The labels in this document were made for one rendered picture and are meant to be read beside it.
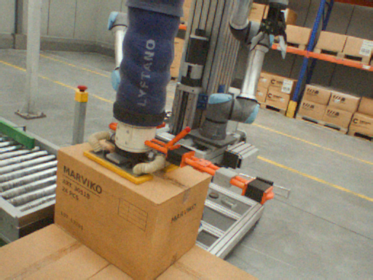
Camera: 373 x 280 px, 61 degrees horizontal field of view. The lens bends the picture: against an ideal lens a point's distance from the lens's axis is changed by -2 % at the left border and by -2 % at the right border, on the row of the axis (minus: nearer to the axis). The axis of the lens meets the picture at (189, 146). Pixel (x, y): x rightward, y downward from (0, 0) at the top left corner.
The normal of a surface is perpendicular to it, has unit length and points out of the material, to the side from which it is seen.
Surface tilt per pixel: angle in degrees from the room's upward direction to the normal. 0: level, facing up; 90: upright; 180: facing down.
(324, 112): 91
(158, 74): 70
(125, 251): 90
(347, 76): 90
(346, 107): 89
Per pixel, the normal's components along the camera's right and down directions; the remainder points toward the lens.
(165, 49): 0.71, 0.18
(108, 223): -0.54, 0.19
